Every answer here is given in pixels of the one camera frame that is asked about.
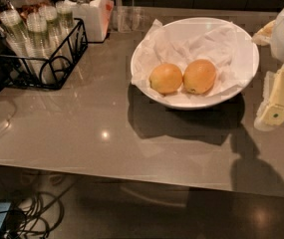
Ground clear acrylic holder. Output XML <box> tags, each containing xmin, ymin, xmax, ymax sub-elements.
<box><xmin>117</xmin><ymin>6</ymin><xmax>146</xmax><ymax>33</ymax></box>

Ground orange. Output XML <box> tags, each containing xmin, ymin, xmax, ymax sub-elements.
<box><xmin>148</xmin><ymin>63</ymin><xmax>182</xmax><ymax>95</ymax></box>
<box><xmin>183</xmin><ymin>59</ymin><xmax>216</xmax><ymax>95</ymax></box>

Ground black wire basket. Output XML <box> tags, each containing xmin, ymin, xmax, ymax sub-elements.
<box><xmin>0</xmin><ymin>18</ymin><xmax>89</xmax><ymax>90</ymax></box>

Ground plastic cup stack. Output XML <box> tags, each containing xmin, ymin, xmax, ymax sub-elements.
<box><xmin>0</xmin><ymin>10</ymin><xmax>34</xmax><ymax>76</ymax></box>
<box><xmin>27</xmin><ymin>13</ymin><xmax>55</xmax><ymax>85</ymax></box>
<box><xmin>55</xmin><ymin>1</ymin><xmax>75</xmax><ymax>35</ymax></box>
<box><xmin>39</xmin><ymin>6</ymin><xmax>64</xmax><ymax>66</ymax></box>

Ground black cables on floor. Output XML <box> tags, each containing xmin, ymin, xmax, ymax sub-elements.
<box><xmin>1</xmin><ymin>176</ymin><xmax>76</xmax><ymax>239</ymax></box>

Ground plastic cup stack middle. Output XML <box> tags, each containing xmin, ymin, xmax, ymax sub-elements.
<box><xmin>27</xmin><ymin>13</ymin><xmax>55</xmax><ymax>85</ymax></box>

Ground plastic cup stack far right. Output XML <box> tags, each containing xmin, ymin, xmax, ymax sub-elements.
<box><xmin>55</xmin><ymin>1</ymin><xmax>75</xmax><ymax>35</ymax></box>

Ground white ceramic bowl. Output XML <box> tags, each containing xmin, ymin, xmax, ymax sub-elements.
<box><xmin>138</xmin><ymin>24</ymin><xmax>259</xmax><ymax>110</ymax></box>

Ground white lidded canister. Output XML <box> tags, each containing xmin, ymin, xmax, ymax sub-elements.
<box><xmin>65</xmin><ymin>0</ymin><xmax>114</xmax><ymax>43</ymax></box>

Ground plastic cup stack left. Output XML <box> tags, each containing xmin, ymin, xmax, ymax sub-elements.
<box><xmin>0</xmin><ymin>10</ymin><xmax>34</xmax><ymax>76</ymax></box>

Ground white paper liner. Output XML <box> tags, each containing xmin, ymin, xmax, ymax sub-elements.
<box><xmin>131</xmin><ymin>18</ymin><xmax>244</xmax><ymax>96</ymax></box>

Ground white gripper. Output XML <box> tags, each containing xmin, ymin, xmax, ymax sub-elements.
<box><xmin>252</xmin><ymin>8</ymin><xmax>284</xmax><ymax>131</ymax></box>

